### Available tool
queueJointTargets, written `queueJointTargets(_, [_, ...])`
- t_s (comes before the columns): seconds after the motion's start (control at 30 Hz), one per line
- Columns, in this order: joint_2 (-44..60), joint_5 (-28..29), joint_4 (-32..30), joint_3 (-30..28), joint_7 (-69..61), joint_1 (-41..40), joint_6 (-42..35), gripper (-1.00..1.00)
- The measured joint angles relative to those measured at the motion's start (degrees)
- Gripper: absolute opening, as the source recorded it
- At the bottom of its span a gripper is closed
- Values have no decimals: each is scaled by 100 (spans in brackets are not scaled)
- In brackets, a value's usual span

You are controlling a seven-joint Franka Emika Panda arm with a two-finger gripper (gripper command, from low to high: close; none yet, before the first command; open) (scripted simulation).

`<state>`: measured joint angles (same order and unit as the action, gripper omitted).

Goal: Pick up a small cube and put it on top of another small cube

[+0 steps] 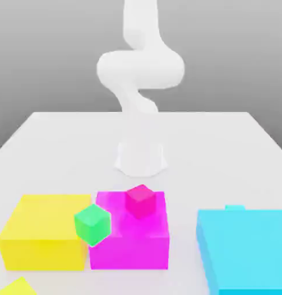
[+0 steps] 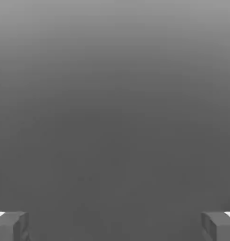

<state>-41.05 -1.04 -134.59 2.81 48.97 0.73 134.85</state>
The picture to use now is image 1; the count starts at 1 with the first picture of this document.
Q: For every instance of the small yellow cube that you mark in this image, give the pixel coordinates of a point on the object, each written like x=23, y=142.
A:
x=16, y=288

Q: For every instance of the small cyan cube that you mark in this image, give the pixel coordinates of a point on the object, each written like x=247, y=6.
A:
x=234, y=207

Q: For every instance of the large yellow box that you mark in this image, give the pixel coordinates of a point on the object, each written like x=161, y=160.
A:
x=39, y=230

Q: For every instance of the large magenta box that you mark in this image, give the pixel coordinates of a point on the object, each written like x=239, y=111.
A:
x=136, y=249

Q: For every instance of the large cyan box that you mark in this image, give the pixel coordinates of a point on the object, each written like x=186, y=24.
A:
x=246, y=249

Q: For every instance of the small pink cube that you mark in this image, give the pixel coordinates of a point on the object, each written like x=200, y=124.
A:
x=140, y=201

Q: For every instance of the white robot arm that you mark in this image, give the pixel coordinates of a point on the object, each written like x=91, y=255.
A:
x=140, y=69

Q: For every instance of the small green cube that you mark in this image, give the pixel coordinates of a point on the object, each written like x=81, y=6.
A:
x=92, y=224

